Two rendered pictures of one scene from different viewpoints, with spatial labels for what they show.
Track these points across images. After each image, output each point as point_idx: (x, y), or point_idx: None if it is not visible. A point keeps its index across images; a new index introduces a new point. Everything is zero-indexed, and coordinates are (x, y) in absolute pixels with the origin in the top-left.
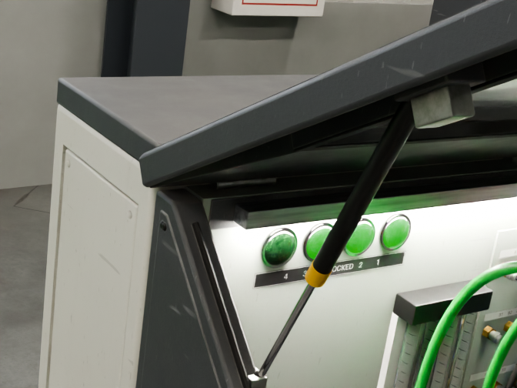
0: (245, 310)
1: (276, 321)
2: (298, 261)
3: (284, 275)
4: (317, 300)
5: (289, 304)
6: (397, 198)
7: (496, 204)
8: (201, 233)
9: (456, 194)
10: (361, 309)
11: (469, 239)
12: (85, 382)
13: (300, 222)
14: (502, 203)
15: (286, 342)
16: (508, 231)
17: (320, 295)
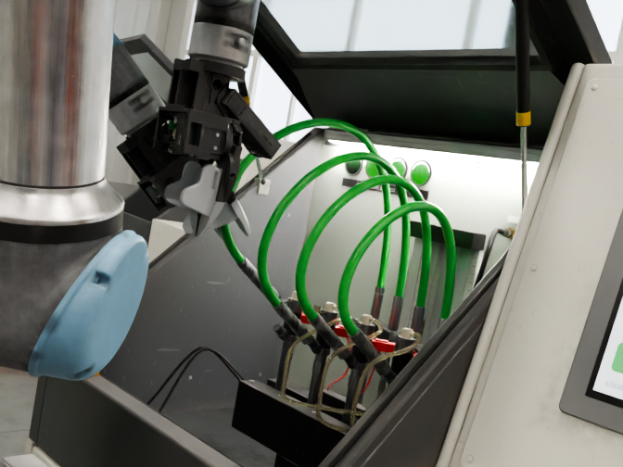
0: (336, 198)
1: (351, 212)
2: (364, 176)
3: (356, 183)
4: (373, 208)
5: (358, 204)
6: (403, 138)
7: (505, 172)
8: (306, 135)
9: (445, 144)
10: (400, 225)
11: (481, 197)
12: None
13: (349, 141)
14: (511, 173)
15: (355, 230)
16: (515, 198)
17: (375, 204)
